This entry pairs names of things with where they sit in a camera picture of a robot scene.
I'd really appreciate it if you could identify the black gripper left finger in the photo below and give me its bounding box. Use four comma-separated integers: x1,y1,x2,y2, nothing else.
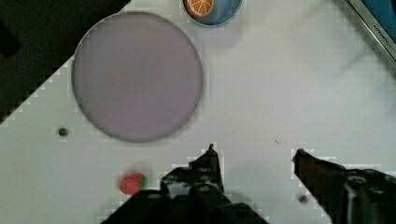
101,147,269,224

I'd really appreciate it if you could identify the round grey plate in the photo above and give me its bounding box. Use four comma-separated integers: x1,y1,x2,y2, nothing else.
72,11,204,143

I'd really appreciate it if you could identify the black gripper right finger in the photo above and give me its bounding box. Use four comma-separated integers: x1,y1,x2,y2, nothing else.
292,148,396,224

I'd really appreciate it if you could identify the silver toaster oven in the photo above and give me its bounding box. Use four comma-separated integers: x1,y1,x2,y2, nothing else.
346,0,396,62

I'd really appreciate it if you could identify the blue bowl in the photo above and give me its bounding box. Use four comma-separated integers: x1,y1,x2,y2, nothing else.
181,0,243,27

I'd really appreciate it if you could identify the toy orange slice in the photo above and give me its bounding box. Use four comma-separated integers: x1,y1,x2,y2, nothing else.
183,0,215,18

